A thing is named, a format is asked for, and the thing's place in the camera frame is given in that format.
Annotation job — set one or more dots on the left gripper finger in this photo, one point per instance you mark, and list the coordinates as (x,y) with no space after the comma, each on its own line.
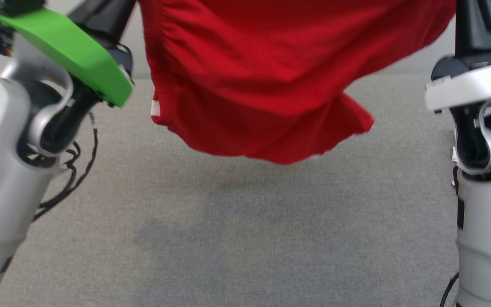
(105,19)

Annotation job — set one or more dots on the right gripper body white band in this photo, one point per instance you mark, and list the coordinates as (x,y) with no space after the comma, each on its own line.
(475,83)

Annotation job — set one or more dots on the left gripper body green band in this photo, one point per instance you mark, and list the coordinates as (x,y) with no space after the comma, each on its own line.
(79,55)

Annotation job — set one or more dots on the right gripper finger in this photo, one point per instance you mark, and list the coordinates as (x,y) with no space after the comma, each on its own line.
(482,25)

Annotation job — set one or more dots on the red shorts with white hem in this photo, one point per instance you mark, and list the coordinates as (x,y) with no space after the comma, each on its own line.
(271,76)

